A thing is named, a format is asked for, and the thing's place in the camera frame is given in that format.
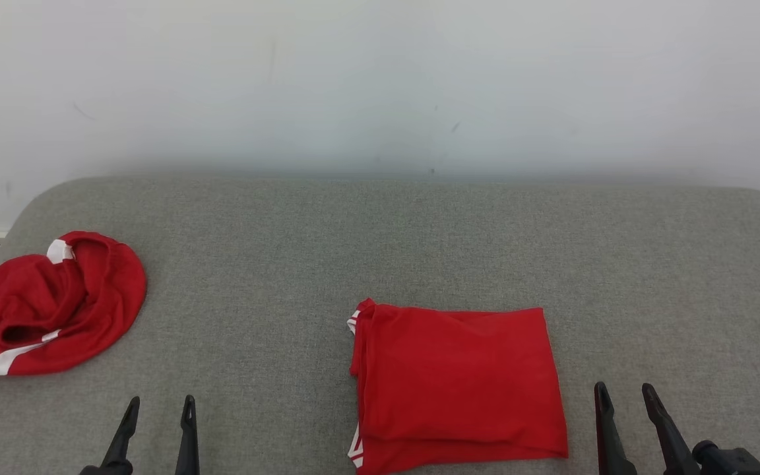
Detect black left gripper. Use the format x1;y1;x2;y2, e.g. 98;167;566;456
79;395;201;475

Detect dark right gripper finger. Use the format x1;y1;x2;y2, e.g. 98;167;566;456
593;381;639;475
641;383;702;475

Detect red Bulls 23 jersey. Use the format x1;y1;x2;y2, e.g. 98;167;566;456
346;298;569;475

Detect red shorts with white stripe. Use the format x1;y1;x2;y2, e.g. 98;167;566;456
0;230;148;383

